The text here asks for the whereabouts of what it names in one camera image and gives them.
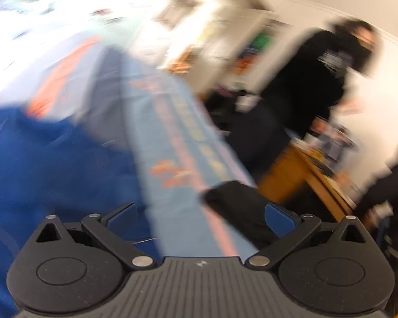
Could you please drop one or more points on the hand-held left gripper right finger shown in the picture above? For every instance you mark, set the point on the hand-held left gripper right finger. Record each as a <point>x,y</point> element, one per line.
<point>278,220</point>

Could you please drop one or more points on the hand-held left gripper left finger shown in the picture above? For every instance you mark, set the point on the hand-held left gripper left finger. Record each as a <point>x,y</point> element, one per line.
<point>122,218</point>

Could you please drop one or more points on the blue knit sweater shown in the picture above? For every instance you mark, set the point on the blue knit sweater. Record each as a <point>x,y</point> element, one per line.
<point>53,179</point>

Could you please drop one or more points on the person's right forearm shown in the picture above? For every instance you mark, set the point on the person's right forearm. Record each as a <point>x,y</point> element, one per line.
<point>391,179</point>

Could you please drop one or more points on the wooden desk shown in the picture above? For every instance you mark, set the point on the wooden desk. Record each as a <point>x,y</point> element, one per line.
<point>285,179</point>

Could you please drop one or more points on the black garment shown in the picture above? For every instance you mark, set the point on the black garment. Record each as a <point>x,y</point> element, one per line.
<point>238,205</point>

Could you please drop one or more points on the striped star bedspread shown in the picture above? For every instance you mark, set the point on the striped star bedspread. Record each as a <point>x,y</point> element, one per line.
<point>172,139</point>

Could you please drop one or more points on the green bag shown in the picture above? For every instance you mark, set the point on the green bag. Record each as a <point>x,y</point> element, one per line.
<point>262,42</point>

